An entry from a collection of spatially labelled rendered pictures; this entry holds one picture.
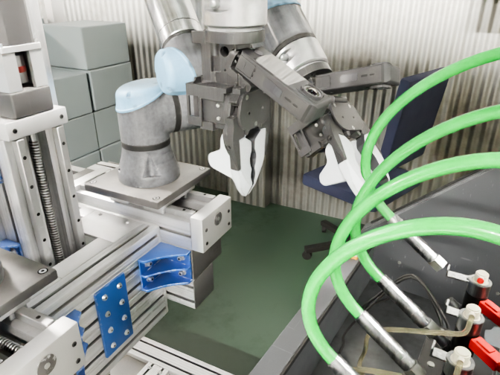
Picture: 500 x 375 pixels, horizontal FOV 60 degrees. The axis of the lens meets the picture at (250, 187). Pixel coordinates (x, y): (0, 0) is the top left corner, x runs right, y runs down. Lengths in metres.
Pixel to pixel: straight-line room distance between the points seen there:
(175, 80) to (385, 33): 2.05
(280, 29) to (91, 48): 2.49
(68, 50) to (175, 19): 2.44
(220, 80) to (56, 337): 0.46
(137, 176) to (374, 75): 0.63
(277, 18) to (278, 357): 0.52
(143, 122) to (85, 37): 2.10
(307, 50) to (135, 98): 0.46
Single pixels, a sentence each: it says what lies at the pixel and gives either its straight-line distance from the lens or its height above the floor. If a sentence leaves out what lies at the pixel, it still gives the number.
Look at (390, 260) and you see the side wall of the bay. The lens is 1.07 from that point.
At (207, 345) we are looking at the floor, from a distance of 2.09.
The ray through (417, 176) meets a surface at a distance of 0.44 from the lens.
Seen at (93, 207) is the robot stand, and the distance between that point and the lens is 1.20.
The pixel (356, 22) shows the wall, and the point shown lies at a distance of 2.69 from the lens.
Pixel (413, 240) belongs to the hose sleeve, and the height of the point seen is 1.15.
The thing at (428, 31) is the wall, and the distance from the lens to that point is 2.63.
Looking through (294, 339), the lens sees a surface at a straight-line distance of 0.76.
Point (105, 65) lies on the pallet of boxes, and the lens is 3.20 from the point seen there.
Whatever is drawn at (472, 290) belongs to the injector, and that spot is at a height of 1.11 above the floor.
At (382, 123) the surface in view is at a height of 1.31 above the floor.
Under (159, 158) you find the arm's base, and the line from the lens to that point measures 1.05.
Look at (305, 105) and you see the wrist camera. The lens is 0.48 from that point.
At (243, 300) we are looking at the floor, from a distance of 2.30.
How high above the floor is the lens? 1.48
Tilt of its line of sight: 26 degrees down
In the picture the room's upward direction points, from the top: straight up
